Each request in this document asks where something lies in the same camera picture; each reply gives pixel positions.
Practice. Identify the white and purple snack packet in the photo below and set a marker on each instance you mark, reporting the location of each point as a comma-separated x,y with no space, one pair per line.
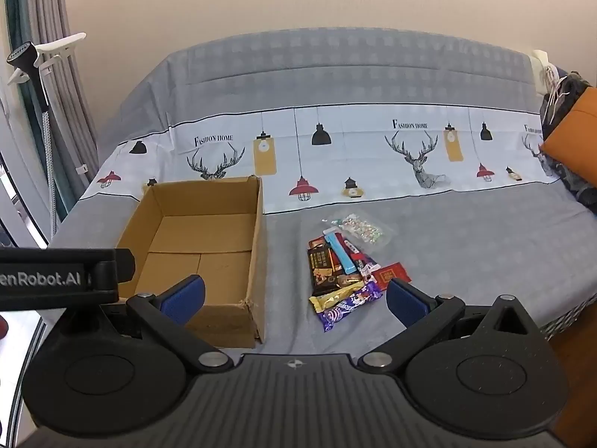
369,270

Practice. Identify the red and white snack bar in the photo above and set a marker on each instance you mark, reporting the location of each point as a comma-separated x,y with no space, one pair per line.
354,248

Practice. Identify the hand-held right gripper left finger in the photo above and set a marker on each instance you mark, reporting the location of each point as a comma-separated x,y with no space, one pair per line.
184,301

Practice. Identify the red snack packet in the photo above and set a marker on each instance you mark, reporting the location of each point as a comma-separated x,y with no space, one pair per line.
392,273

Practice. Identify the orange pillow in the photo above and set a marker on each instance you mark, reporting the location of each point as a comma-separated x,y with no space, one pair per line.
576,133

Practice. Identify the dark patterned clothing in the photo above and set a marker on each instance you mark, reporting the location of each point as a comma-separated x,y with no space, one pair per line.
566,182

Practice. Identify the clear bag of candies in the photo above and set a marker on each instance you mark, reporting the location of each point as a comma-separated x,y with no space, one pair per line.
364,229

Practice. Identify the brown cardboard box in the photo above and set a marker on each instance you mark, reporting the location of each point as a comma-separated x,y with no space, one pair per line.
205,242

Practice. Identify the gold snack bar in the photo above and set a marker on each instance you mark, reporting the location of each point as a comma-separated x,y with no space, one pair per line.
329,299

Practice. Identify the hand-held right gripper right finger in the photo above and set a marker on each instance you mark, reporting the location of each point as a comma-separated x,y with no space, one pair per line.
405,302

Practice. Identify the white clothes hangers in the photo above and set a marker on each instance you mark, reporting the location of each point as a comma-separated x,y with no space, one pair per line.
553,93

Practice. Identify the light blue snack bar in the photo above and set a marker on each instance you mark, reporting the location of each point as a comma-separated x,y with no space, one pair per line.
339,252

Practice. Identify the white garment steamer stand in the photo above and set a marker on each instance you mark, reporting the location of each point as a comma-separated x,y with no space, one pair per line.
44,53

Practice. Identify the small brown wrapped candy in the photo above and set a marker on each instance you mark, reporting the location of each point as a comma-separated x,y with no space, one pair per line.
349,280

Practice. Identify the dark brown chocolate packet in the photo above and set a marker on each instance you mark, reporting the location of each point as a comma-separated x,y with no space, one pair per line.
322,265

